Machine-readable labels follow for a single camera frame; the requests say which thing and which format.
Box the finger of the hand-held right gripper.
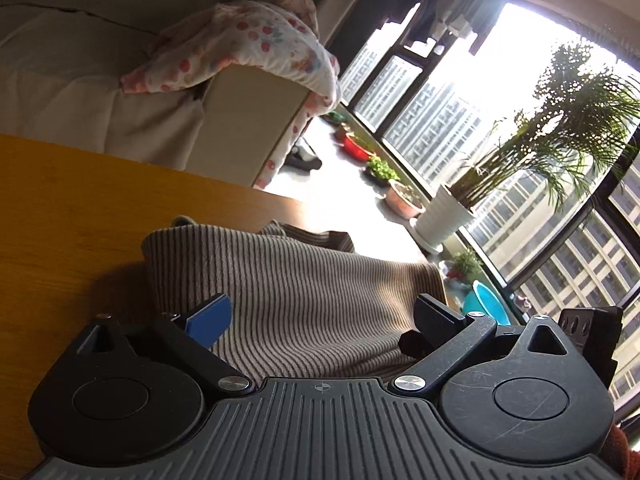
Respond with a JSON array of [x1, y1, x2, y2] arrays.
[[556, 305, 625, 402]]

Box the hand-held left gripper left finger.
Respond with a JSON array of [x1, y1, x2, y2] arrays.
[[79, 294, 256, 397]]

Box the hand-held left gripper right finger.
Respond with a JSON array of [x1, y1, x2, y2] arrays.
[[389, 293, 577, 397]]

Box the brown striped knit garment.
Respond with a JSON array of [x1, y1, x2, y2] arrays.
[[141, 216, 451, 379]]

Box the blue plastic basin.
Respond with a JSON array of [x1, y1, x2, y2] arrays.
[[460, 280, 512, 326]]

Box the small potted plant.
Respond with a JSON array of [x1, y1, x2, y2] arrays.
[[444, 247, 484, 287]]

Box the white pot saucer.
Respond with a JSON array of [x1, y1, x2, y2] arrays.
[[410, 220, 447, 255]]

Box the white ribbed plant pot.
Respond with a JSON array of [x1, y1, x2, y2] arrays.
[[415, 184, 476, 249]]

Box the pink round plant pot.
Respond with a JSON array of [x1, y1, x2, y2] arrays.
[[384, 179, 427, 220]]

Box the reddish brown cloth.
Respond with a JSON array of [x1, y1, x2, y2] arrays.
[[607, 425, 640, 480]]

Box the tray of green seedlings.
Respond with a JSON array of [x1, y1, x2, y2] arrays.
[[364, 156, 401, 186]]

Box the black slippers on floor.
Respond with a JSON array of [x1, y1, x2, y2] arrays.
[[285, 142, 324, 171]]

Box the red basin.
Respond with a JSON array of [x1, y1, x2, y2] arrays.
[[342, 132, 377, 162]]

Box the tall palm plant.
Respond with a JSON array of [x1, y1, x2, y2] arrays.
[[450, 40, 640, 212]]

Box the floral pink dotted blanket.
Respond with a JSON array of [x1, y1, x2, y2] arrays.
[[119, 0, 342, 191]]

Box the beige sofa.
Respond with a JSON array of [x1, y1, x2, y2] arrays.
[[0, 0, 332, 189]]

